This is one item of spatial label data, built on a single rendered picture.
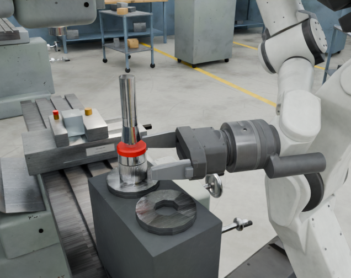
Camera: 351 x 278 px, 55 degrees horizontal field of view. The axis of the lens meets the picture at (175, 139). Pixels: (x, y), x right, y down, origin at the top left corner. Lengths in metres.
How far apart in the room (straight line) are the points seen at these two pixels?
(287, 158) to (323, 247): 0.36
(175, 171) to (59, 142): 0.52
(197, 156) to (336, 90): 0.30
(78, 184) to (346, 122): 0.65
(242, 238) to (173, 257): 1.67
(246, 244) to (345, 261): 1.19
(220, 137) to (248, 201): 1.88
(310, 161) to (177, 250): 0.27
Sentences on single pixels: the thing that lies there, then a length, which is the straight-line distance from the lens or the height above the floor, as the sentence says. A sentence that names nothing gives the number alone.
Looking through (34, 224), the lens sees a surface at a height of 0.82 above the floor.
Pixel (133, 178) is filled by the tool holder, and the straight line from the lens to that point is 0.55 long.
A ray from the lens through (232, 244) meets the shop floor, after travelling 2.09.
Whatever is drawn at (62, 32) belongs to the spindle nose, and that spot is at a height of 1.29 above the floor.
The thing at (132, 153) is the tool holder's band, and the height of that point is 1.18.
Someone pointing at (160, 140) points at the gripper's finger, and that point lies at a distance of 0.60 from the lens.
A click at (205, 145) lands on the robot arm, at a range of 0.53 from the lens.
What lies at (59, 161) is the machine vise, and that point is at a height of 0.95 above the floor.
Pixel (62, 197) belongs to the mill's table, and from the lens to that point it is 0.90.
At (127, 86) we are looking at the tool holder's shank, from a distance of 0.49.
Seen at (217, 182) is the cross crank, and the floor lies 0.66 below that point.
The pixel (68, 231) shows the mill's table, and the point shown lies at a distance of 0.80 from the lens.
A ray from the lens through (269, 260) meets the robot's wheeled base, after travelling 1.20.
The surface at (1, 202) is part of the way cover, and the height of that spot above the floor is 0.88.
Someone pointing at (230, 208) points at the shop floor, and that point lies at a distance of 2.34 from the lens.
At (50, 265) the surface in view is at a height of 0.65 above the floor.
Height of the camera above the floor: 1.44
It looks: 27 degrees down
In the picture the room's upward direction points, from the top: straight up
